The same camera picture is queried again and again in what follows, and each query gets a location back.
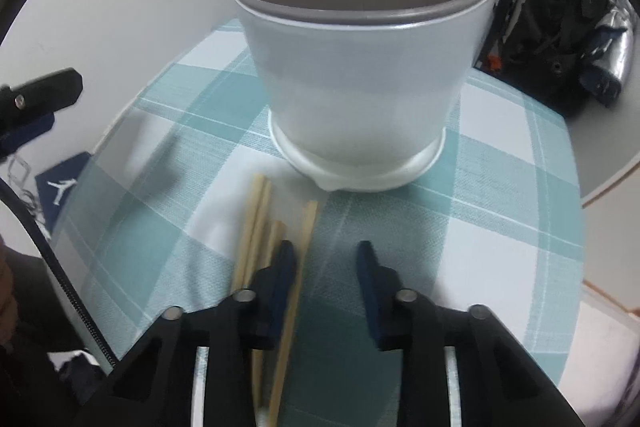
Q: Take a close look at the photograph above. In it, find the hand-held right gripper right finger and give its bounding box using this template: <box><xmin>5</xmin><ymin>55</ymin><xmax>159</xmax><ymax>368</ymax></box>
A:
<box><xmin>356</xmin><ymin>240</ymin><xmax>586</xmax><ymax>427</ymax></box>

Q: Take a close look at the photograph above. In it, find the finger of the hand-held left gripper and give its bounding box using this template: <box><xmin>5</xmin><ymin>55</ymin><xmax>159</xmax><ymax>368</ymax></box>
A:
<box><xmin>0</xmin><ymin>67</ymin><xmax>83</xmax><ymax>152</ymax></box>

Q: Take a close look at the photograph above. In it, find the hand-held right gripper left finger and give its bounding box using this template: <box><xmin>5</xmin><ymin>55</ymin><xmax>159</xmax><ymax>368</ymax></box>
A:
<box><xmin>75</xmin><ymin>239</ymin><xmax>299</xmax><ymax>427</ymax></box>

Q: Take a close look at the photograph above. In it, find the single light wooden chopstick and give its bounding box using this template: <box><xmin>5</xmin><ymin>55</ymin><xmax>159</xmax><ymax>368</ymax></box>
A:
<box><xmin>267</xmin><ymin>200</ymin><xmax>319</xmax><ymax>427</ymax></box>

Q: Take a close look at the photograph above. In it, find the bundle of wooden chopsticks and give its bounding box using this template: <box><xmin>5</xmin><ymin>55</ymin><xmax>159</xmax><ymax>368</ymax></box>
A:
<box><xmin>231</xmin><ymin>173</ymin><xmax>287</xmax><ymax>408</ymax></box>

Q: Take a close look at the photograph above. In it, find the white utensil holder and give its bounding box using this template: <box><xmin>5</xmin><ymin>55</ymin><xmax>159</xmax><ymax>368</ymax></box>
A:
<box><xmin>224</xmin><ymin>0</ymin><xmax>506</xmax><ymax>194</ymax></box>

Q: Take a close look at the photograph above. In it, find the dark blue shoe box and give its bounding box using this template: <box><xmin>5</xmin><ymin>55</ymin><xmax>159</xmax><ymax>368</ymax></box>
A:
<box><xmin>34</xmin><ymin>151</ymin><xmax>93</xmax><ymax>228</ymax></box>

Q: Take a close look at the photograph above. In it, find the teal plaid placemat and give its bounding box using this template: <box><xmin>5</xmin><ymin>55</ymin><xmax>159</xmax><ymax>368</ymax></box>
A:
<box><xmin>52</xmin><ymin>17</ymin><xmax>586</xmax><ymax>427</ymax></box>

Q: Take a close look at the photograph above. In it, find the person's dark clothing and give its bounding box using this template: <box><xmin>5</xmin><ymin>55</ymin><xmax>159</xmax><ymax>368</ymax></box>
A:
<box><xmin>0</xmin><ymin>252</ymin><xmax>108</xmax><ymax>427</ymax></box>

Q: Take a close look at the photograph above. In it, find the black jacket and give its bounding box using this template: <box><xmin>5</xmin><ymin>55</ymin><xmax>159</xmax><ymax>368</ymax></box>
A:
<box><xmin>497</xmin><ymin>0</ymin><xmax>618</xmax><ymax>118</ymax></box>

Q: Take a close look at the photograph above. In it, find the black cable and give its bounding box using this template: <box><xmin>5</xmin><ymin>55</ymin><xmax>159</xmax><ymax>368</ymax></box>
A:
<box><xmin>0</xmin><ymin>187</ymin><xmax>121</xmax><ymax>368</ymax></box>

